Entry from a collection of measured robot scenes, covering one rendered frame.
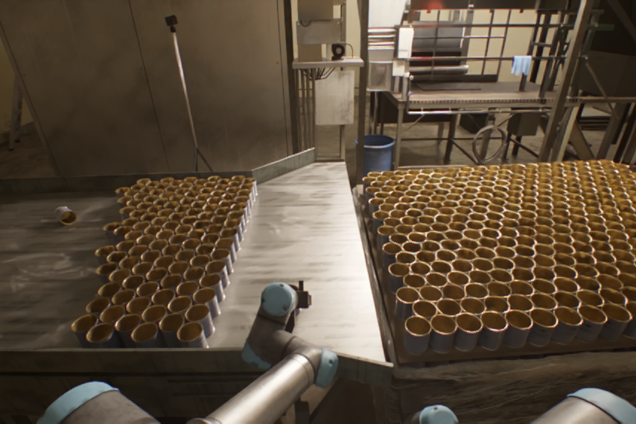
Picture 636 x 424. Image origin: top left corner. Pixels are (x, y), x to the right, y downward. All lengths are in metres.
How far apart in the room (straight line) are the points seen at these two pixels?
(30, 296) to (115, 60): 2.58
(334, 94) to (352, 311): 2.81
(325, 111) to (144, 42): 1.75
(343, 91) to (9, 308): 3.08
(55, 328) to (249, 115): 2.56
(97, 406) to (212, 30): 3.11
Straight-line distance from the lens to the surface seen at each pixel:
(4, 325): 1.52
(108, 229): 1.72
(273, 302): 0.81
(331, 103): 3.69
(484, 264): 1.30
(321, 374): 0.78
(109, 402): 0.60
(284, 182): 1.99
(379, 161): 4.03
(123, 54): 3.72
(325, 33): 3.16
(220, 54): 3.41
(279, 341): 0.82
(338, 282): 1.25
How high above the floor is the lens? 1.90
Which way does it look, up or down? 30 degrees down
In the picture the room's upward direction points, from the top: 2 degrees counter-clockwise
